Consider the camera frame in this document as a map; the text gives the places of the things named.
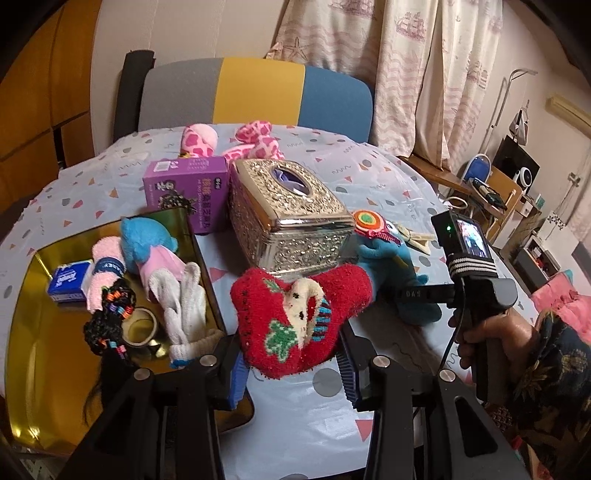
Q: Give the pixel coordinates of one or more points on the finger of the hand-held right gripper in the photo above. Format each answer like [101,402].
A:
[420,295]

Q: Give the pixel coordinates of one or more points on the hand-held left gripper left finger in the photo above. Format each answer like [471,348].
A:
[238,378]

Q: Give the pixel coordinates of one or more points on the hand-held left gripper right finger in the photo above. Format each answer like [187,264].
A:
[347,374]

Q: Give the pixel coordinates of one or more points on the red knitted sock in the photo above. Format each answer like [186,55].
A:
[258,295]

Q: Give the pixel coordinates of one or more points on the clear tape roll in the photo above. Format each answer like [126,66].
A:
[152,325]

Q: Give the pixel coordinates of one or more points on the black beaded hairpiece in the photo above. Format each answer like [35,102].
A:
[108,323]

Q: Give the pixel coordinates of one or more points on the pink towel blue band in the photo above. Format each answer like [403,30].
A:
[105,251]

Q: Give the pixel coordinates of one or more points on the gold mirrored tray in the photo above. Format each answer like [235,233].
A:
[51,369]

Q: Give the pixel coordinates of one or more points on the blue tissue packet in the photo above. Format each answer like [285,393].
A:
[69,281]

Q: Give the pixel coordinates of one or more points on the person's right forearm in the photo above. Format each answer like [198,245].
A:
[554,392]

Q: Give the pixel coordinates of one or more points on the person's right hand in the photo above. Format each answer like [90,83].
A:
[524,334]

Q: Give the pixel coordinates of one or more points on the large blue plush toy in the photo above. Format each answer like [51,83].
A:
[392,258]

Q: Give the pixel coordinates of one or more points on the wooden clothespin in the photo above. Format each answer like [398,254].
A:
[418,241]

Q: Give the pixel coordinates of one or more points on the pink cushion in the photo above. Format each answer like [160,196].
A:
[563,295]

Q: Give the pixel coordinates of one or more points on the rainbow felt lollipop toy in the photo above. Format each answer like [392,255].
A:
[369,224]

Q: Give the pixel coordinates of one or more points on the white sock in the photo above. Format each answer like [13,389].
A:
[184,304]

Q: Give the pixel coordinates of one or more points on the wooden desk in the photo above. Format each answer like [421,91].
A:
[503,184]

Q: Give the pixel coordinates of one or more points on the blue folding chair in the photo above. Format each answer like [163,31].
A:
[478,166]

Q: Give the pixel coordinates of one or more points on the silver ornate tissue box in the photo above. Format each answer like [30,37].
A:
[295,230]

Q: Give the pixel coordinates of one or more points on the small blue pink plush toy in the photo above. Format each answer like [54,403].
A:
[143,240]

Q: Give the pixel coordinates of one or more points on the hanging handbag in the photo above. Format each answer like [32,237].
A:
[521,129]

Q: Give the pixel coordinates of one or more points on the purple cardboard box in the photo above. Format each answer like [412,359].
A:
[184,194]

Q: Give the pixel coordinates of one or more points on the pink spotted plush toy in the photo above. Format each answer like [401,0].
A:
[258,143]

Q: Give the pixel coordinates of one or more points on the pink patterned curtain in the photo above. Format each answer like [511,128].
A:
[392,69]

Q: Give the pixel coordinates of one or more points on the grey yellow blue chair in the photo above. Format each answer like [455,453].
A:
[258,92]

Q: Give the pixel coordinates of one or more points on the orange wooden wardrobe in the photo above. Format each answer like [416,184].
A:
[41,92]

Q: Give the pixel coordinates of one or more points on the wall air conditioner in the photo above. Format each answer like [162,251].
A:
[570,108]

